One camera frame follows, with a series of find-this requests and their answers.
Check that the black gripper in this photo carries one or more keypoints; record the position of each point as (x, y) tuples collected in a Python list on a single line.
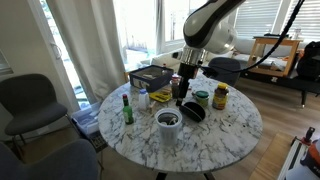
[(187, 71)]

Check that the small white object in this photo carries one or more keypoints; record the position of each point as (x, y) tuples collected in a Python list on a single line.
[(173, 121)]

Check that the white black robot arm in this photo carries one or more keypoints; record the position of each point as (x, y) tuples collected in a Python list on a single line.
[(210, 25)]

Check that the dark jar red lid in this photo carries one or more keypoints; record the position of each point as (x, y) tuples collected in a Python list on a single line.
[(174, 85)]

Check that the small jar green lid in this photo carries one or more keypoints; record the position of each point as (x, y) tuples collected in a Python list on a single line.
[(202, 99)]

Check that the black oval bowl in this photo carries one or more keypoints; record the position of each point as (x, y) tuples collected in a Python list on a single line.
[(192, 111)]

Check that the yellow flat packet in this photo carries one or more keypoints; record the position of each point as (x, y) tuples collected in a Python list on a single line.
[(160, 96)]

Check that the navy blue open box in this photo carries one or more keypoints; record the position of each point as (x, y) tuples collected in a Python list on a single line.
[(151, 78)]

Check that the beige sofa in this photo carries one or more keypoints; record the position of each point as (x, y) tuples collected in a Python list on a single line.
[(163, 59)]

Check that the amber vitamin bottle yellow lid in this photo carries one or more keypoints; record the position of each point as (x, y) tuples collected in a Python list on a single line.
[(220, 96)]

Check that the white mug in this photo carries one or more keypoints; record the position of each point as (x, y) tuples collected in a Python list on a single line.
[(168, 126)]

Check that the white bottle blue cap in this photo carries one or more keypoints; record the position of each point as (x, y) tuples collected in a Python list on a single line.
[(143, 99)]

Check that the blue upholstered chair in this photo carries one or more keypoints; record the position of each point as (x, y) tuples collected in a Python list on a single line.
[(227, 70)]

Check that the green glass bottle red cap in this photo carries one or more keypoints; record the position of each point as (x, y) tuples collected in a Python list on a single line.
[(127, 110)]

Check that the wooden shelf cart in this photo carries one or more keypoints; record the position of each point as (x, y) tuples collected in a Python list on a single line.
[(273, 55)]

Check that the black low bench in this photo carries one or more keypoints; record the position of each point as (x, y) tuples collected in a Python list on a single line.
[(283, 81)]

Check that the clear plastic storage bin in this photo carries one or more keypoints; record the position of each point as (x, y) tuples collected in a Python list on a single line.
[(86, 120)]

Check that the cream curtain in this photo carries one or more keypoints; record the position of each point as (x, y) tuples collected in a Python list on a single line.
[(90, 46)]

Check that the wide white window blinds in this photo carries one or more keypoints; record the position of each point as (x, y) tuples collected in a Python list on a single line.
[(266, 20)]

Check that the black backpack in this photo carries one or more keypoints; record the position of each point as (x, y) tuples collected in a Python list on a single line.
[(308, 60)]

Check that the red black clamp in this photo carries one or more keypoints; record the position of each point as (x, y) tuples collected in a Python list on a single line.
[(308, 135)]

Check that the orange power tool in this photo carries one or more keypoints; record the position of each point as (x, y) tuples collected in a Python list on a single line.
[(311, 156)]

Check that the dark grey upholstered chair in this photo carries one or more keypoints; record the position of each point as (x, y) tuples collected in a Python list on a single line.
[(50, 160)]

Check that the grey shell chair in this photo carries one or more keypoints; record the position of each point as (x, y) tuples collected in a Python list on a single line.
[(30, 104)]

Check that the aluminium rail device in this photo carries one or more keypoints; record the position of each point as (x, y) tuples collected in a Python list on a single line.
[(295, 161)]

